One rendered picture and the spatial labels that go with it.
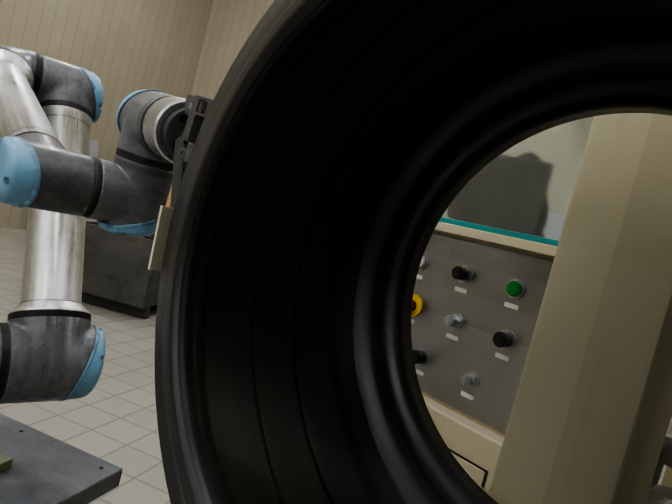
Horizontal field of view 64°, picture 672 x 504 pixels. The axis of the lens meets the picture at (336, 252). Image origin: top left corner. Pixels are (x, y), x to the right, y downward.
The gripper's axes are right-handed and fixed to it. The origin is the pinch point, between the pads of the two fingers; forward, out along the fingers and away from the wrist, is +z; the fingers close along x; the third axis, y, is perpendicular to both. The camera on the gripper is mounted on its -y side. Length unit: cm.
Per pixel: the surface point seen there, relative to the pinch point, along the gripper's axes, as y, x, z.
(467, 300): -12, 64, -10
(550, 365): -8.5, 27.2, 26.3
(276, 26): 12.5, -12.1, 14.6
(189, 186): -1.3, -12.0, 8.6
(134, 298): -152, 160, -368
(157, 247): -7.9, -11.5, 5.1
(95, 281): -150, 136, -396
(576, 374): -8.1, 27.2, 29.3
